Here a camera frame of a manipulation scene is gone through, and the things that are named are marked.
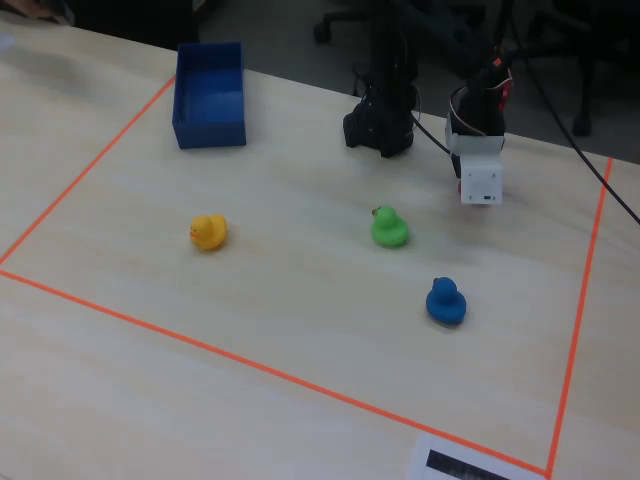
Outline black office chair base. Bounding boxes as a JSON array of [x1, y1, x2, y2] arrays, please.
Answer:
[[312, 0, 381, 46]]

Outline thick black camera cable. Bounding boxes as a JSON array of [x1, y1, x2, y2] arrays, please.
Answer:
[[409, 112, 454, 154]]

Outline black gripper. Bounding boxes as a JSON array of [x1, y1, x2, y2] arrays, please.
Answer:
[[451, 71, 507, 182]]

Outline white paper with black bar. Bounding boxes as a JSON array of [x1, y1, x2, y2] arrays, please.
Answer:
[[405, 433, 547, 480]]

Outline blue plastic box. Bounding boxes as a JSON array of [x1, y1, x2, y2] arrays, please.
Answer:
[[171, 41, 248, 150]]

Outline black office chair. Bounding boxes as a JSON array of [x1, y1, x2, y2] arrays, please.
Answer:
[[519, 0, 640, 139]]

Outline blue rubber duck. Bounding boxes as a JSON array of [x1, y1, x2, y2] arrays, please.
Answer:
[[425, 276, 469, 327]]

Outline orange tape strip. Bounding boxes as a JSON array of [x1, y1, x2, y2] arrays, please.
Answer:
[[0, 268, 551, 476], [545, 157, 615, 479], [0, 77, 177, 266]]

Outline green rubber duck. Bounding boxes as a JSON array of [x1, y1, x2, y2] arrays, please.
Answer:
[[370, 204, 410, 249]]

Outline thin black cable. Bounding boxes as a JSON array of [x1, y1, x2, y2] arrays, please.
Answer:
[[509, 0, 640, 226]]

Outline red white black servo wires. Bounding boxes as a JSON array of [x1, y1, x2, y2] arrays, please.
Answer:
[[448, 69, 515, 139]]

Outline yellow rubber duck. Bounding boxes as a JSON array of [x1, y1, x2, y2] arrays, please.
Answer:
[[188, 213, 229, 252]]

